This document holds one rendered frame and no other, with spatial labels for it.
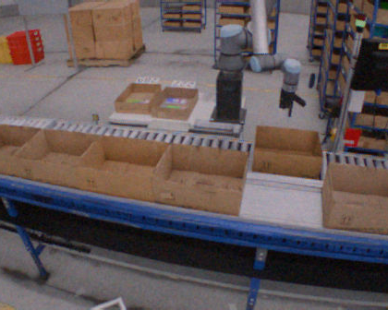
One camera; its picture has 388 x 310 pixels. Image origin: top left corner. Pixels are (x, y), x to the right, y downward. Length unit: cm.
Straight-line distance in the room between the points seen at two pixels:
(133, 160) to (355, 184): 116
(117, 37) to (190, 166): 445
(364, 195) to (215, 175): 77
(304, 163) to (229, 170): 46
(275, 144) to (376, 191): 74
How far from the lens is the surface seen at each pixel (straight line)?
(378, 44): 190
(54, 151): 209
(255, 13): 192
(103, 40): 606
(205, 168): 171
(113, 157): 188
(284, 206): 160
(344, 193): 174
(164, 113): 250
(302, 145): 219
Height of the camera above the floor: 195
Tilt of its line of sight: 35 degrees down
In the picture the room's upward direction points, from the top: 2 degrees counter-clockwise
